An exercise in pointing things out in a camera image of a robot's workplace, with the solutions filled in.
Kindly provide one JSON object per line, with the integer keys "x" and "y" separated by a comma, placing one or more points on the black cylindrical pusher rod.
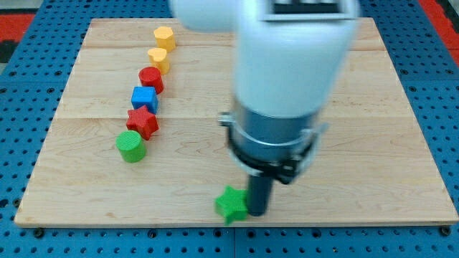
{"x": 258, "y": 194}

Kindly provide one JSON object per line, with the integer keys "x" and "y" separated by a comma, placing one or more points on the silver black wrist mount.
{"x": 263, "y": 145}

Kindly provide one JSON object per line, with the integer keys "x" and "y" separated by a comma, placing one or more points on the green star block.
{"x": 231, "y": 205}

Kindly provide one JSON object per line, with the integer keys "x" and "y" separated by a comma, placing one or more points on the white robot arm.
{"x": 288, "y": 55}

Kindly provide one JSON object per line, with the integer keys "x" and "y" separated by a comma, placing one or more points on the red star block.
{"x": 143, "y": 122}

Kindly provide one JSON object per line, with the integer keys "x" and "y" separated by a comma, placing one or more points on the light wooden board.
{"x": 373, "y": 167}

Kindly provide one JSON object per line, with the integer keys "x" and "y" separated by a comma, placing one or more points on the green cylinder block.
{"x": 130, "y": 146}

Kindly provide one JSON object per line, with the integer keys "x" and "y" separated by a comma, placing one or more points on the red cylinder block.
{"x": 151, "y": 77}

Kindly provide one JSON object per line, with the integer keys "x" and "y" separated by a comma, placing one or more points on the blue cube block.
{"x": 145, "y": 96}

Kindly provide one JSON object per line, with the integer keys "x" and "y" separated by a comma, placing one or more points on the yellow heart block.
{"x": 159, "y": 59}

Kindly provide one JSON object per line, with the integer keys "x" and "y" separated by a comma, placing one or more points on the yellow hexagon block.
{"x": 164, "y": 37}

